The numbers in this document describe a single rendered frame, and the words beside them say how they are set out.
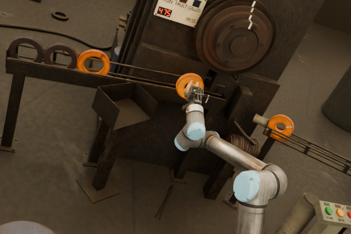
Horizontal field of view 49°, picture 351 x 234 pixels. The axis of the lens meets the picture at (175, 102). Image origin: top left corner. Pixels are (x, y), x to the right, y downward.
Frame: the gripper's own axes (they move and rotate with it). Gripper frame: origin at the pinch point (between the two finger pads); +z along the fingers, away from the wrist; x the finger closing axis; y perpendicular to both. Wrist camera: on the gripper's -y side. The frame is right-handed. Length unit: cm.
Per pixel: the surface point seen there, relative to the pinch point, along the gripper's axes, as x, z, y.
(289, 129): -71, -6, -11
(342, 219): -89, -63, -9
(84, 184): 40, -29, -78
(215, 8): -1.1, 25.7, 34.1
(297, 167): -148, 33, -98
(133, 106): 26.3, -6.6, -22.5
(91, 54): 55, 15, -11
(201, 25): 2.3, 22.6, 23.1
